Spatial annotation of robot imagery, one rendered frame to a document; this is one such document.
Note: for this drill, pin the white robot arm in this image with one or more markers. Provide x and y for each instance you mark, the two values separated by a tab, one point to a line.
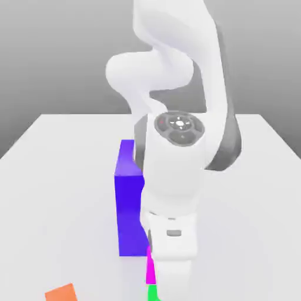
174	178

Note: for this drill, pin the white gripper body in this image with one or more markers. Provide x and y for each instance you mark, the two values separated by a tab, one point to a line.
172	279

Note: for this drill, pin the small green cube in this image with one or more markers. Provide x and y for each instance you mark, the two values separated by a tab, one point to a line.
152	293

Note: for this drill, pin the small orange cube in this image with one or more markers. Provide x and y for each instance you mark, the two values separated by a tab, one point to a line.
61	294

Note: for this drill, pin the large blue box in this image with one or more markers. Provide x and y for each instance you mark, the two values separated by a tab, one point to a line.
128	211

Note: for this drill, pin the small magenta cube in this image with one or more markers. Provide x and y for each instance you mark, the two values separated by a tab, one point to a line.
150	272

